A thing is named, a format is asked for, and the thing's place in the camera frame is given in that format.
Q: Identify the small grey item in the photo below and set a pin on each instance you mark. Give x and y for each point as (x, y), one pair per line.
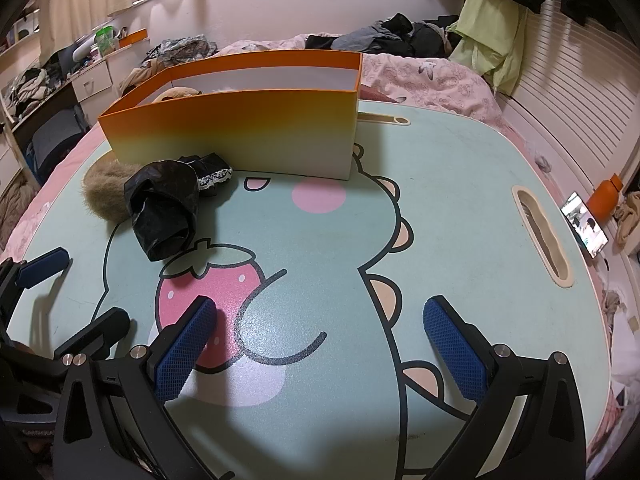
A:
(542, 162)

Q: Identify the tan garment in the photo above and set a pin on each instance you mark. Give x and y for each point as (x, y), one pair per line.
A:
(140, 76)

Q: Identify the light green shirt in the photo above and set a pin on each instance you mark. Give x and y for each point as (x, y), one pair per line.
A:
(480, 35)

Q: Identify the white drawer cabinet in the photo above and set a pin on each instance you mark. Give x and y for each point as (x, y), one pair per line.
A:
(92, 80)

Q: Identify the black fabric item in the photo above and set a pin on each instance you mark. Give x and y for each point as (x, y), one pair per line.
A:
(160, 215)

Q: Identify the black lace cloth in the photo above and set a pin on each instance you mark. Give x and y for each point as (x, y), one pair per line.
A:
(212, 170)

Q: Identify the orange bottle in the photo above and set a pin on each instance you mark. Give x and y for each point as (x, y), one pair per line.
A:
(602, 197)

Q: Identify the pile of dark clothes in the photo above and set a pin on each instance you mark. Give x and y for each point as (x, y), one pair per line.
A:
(390, 35)

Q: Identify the pink floral blanket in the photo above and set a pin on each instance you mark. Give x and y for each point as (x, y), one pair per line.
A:
(425, 85)

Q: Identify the grey patterned clothes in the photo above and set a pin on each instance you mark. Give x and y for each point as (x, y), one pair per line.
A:
(182, 50)

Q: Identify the clothes heap on desk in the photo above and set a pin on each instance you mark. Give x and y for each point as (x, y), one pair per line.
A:
(27, 85)

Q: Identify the brown furry item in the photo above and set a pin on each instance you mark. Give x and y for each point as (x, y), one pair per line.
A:
(102, 190)

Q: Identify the white crumpled cloth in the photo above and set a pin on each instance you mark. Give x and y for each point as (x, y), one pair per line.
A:
(617, 330)

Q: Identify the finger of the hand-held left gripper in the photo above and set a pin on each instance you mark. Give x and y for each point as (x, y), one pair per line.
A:
(42, 266)
(100, 331)

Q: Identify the smartphone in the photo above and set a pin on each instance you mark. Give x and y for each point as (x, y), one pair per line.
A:
(582, 222)

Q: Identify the beige crumpled cloth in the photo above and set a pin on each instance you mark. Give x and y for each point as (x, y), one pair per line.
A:
(627, 221)

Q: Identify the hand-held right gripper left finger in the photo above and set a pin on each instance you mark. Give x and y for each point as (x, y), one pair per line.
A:
(185, 350)

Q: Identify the white cylinder device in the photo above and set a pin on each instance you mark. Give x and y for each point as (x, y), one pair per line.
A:
(84, 50)

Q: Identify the white slatted wardrobe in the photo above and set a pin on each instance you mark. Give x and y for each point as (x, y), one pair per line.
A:
(575, 85)

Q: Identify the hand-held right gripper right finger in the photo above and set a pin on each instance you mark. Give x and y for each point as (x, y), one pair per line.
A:
(455, 350)

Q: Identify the orange cardboard box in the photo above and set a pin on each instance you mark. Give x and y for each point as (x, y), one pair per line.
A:
(240, 130)

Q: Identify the green cup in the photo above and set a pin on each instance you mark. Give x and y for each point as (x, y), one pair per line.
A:
(105, 40)

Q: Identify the small orange box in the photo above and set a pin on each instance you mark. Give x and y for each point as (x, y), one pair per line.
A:
(132, 38)

